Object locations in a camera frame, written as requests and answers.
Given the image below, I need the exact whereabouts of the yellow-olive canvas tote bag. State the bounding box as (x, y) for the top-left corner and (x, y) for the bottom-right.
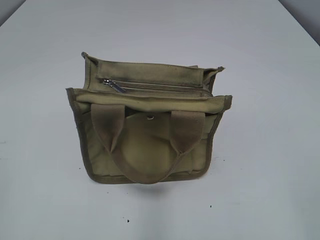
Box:
(66, 52), (232, 185)

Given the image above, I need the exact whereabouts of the silver metal zipper pull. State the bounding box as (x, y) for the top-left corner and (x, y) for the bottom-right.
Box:
(97, 78), (127, 94)

